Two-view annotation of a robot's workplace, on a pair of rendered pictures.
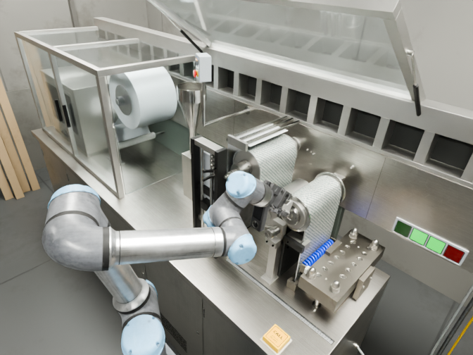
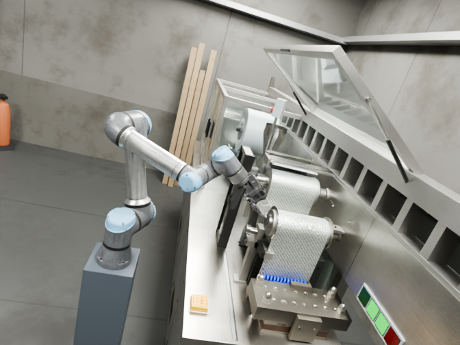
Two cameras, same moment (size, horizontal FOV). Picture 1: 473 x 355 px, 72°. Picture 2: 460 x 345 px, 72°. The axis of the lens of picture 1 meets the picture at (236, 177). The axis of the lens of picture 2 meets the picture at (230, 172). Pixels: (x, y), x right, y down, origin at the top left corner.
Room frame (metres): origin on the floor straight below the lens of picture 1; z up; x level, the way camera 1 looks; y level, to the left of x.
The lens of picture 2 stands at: (-0.16, -0.74, 1.86)
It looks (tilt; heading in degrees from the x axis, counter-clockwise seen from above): 20 degrees down; 36
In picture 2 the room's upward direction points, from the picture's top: 16 degrees clockwise
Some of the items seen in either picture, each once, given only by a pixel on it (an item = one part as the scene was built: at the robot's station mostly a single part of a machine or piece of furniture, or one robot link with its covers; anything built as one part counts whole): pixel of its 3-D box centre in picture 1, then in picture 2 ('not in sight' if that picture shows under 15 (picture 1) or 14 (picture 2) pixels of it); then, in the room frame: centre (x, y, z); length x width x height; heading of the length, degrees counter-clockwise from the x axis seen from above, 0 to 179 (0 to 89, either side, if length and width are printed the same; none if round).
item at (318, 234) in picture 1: (318, 234); (290, 261); (1.00, -0.34, 1.11); 0.23 x 0.01 x 0.18; 137
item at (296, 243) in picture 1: (295, 241); (264, 249); (0.93, -0.24, 1.14); 0.09 x 0.06 x 0.03; 47
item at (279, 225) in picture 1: (272, 252); (247, 253); (0.95, -0.16, 1.05); 0.06 x 0.05 x 0.31; 137
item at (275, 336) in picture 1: (276, 338); (199, 302); (0.68, -0.17, 0.91); 0.07 x 0.07 x 0.02; 47
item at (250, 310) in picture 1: (162, 186); (233, 199); (1.63, 0.44, 0.88); 2.52 x 0.66 x 0.04; 47
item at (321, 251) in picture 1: (319, 253); (285, 280); (0.99, -0.36, 1.03); 0.21 x 0.04 x 0.03; 137
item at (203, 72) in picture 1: (201, 67); (278, 107); (1.36, 0.17, 1.66); 0.07 x 0.07 x 0.10; 21
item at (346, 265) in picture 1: (343, 265); (298, 304); (0.95, -0.46, 1.00); 0.40 x 0.16 x 0.06; 137
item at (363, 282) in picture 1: (364, 283); (304, 329); (0.90, -0.53, 0.97); 0.10 x 0.03 x 0.11; 137
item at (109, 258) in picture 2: not in sight; (116, 249); (0.54, 0.24, 0.95); 0.15 x 0.15 x 0.10
